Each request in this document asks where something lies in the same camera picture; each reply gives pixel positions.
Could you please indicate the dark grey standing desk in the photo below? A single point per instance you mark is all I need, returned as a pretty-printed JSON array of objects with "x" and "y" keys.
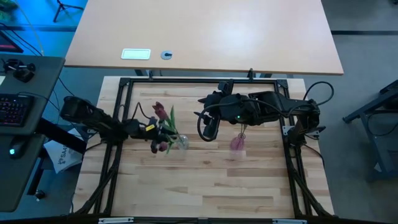
[{"x": 18, "y": 174}]

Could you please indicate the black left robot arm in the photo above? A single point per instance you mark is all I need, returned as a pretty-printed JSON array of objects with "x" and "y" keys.
[{"x": 93, "y": 118}]

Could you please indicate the white paper sheet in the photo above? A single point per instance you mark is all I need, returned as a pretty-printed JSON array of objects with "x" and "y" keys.
[{"x": 63, "y": 154}]

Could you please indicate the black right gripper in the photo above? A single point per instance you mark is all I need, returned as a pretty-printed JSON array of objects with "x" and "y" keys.
[{"x": 230, "y": 109}]

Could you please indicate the black frame-mounted camera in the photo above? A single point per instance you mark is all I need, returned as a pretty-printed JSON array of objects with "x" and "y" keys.
[{"x": 225, "y": 86}]

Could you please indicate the black tripod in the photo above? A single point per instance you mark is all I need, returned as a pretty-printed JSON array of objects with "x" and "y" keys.
[{"x": 63, "y": 7}]

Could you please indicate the black aluminium table frame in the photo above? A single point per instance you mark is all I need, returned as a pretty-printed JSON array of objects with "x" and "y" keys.
[{"x": 202, "y": 81}]

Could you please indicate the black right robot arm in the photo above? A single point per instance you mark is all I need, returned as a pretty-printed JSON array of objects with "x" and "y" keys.
[{"x": 280, "y": 104}]

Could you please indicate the grey desk grommet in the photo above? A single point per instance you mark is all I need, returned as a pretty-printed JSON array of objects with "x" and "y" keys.
[{"x": 166, "y": 55}]

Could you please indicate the white corner bracket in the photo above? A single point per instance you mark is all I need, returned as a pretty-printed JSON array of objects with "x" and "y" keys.
[{"x": 287, "y": 129}]

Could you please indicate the black computer mouse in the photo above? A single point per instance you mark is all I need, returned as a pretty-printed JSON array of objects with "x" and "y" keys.
[{"x": 17, "y": 148}]

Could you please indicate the black backlit keyboard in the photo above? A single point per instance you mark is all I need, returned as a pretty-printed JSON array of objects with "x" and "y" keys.
[{"x": 14, "y": 109}]

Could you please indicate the clear glass vase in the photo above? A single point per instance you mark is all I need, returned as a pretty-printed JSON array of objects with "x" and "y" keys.
[{"x": 183, "y": 143}]

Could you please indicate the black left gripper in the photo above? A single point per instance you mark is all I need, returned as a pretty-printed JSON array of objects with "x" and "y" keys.
[{"x": 143, "y": 129}]

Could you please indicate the large beige desk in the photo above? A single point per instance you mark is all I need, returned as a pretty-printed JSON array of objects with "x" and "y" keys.
[{"x": 202, "y": 31}]

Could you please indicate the silver frame bracket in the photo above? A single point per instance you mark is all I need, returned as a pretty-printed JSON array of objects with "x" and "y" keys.
[
  {"x": 289, "y": 221},
  {"x": 115, "y": 220}
]

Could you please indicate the black metal cart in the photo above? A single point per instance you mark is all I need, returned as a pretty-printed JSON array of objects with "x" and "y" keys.
[{"x": 382, "y": 133}]

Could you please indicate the black clamp device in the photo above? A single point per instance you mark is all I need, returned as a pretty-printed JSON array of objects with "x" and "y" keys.
[{"x": 21, "y": 72}]

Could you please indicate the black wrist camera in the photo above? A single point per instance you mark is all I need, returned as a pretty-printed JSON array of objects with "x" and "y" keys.
[{"x": 211, "y": 127}]

